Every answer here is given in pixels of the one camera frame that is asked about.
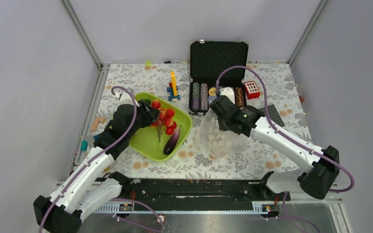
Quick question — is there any clear zip top bag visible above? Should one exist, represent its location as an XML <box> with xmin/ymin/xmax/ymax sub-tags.
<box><xmin>198</xmin><ymin>110</ymin><xmax>248</xmax><ymax>158</ymax></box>

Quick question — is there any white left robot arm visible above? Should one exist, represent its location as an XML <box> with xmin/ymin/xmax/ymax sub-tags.
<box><xmin>33</xmin><ymin>100</ymin><xmax>160</xmax><ymax>233</ymax></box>

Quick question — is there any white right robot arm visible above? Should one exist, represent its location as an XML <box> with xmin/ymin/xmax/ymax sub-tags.
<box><xmin>210</xmin><ymin>96</ymin><xmax>339</xmax><ymax>200</ymax></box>

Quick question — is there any tan wooden block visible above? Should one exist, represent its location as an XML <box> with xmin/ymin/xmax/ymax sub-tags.
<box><xmin>90</xmin><ymin>116</ymin><xmax>106</xmax><ymax>132</ymax></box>

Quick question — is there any red toy brick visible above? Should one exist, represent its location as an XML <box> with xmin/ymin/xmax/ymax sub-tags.
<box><xmin>243</xmin><ymin>81</ymin><xmax>260</xmax><ymax>100</ymax></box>

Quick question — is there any black brick baseplate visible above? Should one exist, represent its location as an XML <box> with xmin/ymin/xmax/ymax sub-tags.
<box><xmin>267</xmin><ymin>104</ymin><xmax>285</xmax><ymax>127</ymax></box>

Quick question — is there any green plastic tray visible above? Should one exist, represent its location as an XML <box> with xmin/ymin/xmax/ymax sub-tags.
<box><xmin>129</xmin><ymin>99</ymin><xmax>192</xmax><ymax>162</ymax></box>

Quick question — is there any teal toy block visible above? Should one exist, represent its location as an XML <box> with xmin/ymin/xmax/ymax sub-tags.
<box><xmin>80</xmin><ymin>140</ymin><xmax>88</xmax><ymax>151</ymax></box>

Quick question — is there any purple eggplant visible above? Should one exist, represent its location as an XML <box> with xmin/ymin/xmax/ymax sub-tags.
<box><xmin>163</xmin><ymin>127</ymin><xmax>181</xmax><ymax>155</ymax></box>

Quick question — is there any toy brick car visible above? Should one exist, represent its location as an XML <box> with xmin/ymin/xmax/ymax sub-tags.
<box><xmin>167</xmin><ymin>71</ymin><xmax>180</xmax><ymax>102</ymax></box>

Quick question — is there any black poker chip case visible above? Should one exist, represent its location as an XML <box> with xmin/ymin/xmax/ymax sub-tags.
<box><xmin>188</xmin><ymin>40</ymin><xmax>249</xmax><ymax>115</ymax></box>

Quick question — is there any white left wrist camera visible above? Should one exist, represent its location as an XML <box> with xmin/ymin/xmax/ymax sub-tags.
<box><xmin>118</xmin><ymin>88</ymin><xmax>139</xmax><ymax>107</ymax></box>

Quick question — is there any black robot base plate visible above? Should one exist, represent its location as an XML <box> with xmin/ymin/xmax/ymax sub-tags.
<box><xmin>100</xmin><ymin>172</ymin><xmax>290</xmax><ymax>212</ymax></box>

